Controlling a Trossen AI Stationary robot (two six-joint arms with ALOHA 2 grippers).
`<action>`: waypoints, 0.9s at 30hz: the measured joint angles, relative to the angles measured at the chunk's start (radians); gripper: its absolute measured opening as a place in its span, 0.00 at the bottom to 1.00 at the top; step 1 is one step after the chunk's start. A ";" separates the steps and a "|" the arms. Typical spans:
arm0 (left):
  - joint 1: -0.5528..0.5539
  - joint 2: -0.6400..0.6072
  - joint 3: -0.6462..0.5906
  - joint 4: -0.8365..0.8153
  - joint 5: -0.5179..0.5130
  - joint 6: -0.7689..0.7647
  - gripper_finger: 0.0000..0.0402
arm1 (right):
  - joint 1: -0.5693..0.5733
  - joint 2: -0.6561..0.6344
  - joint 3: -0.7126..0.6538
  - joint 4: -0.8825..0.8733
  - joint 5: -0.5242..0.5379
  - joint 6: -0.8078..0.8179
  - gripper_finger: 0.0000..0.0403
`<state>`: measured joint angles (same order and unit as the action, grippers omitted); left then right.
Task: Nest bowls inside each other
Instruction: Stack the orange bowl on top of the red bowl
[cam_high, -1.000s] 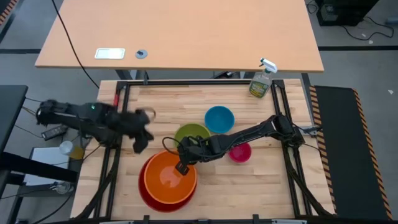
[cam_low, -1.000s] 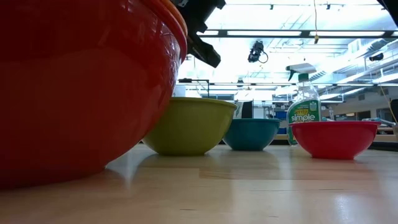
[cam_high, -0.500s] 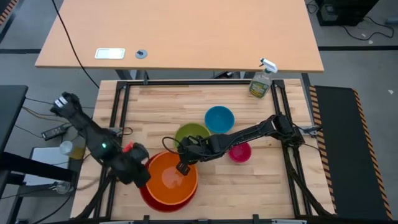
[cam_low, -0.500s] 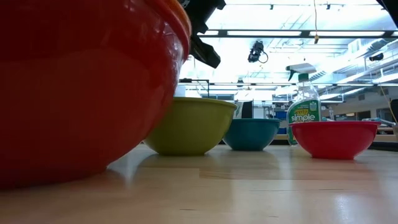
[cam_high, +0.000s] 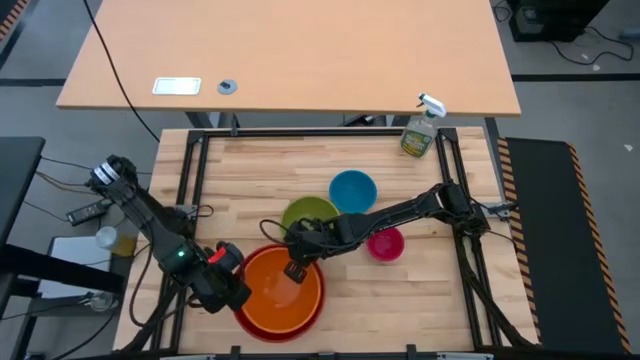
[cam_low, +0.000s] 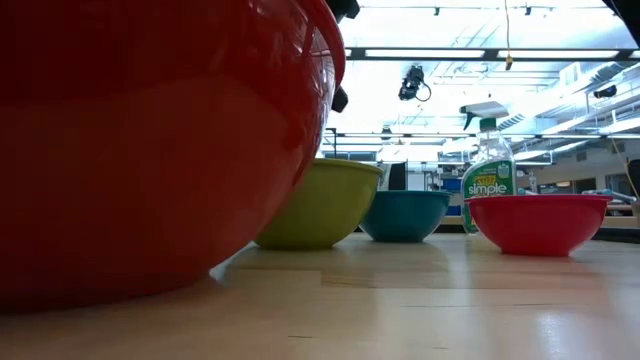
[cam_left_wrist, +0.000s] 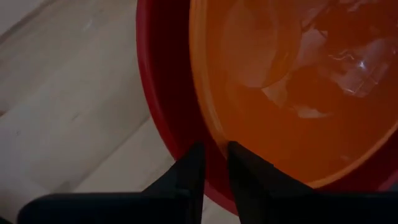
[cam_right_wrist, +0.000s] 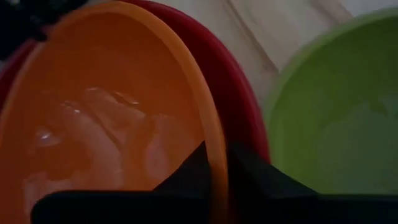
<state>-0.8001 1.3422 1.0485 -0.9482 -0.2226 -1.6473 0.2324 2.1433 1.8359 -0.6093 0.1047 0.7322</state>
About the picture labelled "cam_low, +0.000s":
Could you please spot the large red plastic bowl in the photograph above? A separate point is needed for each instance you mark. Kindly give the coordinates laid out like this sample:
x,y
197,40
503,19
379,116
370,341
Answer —
x,y
150,165

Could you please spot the blue storage bin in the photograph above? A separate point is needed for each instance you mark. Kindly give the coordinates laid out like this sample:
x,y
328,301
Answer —
x,y
452,184

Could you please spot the black overhead camera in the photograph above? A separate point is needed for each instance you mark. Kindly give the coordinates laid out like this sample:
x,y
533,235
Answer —
x,y
411,82

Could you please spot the Simple Green spray bottle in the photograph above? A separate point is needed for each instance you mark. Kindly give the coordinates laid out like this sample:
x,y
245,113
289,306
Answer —
x,y
492,150

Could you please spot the black standing panel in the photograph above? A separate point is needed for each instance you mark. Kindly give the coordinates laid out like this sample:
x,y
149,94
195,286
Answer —
x,y
398,176

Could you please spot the black ceiling-mounted device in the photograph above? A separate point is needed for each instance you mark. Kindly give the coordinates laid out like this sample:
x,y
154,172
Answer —
x,y
605,92

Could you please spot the small red plastic bowl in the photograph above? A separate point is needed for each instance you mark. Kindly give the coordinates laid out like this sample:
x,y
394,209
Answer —
x,y
537,225

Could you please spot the black ceiling frame beam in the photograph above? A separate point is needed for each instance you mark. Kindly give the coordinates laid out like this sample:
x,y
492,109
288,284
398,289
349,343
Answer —
x,y
495,54

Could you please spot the lime green plastic bowl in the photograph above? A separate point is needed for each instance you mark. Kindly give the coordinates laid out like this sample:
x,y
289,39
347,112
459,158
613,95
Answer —
x,y
325,205

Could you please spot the teal plastic bowl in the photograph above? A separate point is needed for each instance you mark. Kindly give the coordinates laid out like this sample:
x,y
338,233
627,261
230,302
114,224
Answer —
x,y
405,215

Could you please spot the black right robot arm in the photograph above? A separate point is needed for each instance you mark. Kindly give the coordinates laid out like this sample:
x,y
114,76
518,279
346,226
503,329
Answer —
x,y
627,10

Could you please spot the grey teal background robot arm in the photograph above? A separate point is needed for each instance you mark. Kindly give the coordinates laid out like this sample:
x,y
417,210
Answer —
x,y
615,194

